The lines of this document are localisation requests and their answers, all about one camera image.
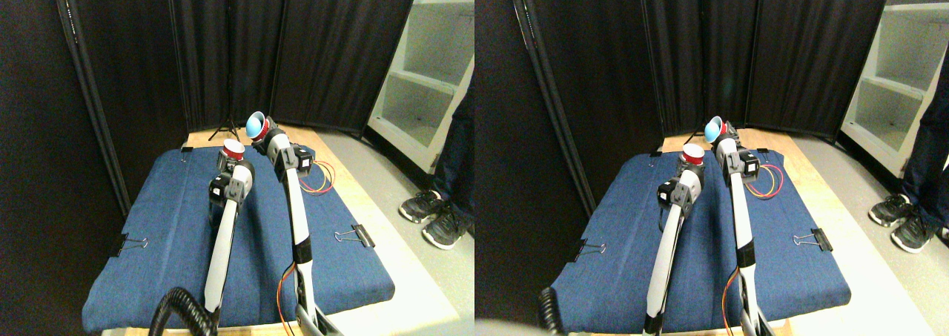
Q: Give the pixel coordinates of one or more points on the red cup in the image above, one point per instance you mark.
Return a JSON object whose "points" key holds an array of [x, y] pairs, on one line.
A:
{"points": [[693, 156], [233, 152], [723, 130], [265, 126]]}

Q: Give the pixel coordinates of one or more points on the pale blue ball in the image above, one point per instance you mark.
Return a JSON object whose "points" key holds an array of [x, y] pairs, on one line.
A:
{"points": [[256, 126], [713, 130]]}

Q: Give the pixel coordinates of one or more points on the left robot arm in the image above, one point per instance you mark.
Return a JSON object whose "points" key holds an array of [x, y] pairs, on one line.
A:
{"points": [[667, 239], [222, 239]]}

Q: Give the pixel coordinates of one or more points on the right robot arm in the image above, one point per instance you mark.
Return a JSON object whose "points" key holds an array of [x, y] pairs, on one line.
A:
{"points": [[744, 202], [296, 202]]}

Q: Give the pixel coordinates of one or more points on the black curtain stand foot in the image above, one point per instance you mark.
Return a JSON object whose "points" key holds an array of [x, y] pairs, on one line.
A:
{"points": [[695, 138], [221, 134]]}

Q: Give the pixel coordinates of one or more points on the dark blue cloth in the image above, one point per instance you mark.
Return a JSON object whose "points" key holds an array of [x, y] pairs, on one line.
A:
{"points": [[704, 277], [252, 277]]}

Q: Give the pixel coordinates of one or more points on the black curtain stand pole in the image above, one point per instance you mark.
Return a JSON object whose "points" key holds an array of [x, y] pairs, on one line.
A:
{"points": [[93, 99], [552, 99]]}

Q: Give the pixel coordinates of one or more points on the white shelf unit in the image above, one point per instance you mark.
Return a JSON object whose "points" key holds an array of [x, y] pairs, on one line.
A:
{"points": [[890, 91], [426, 91]]}

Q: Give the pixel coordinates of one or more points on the person's legs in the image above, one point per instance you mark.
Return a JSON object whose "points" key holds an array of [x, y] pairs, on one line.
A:
{"points": [[927, 158], [452, 158]]}

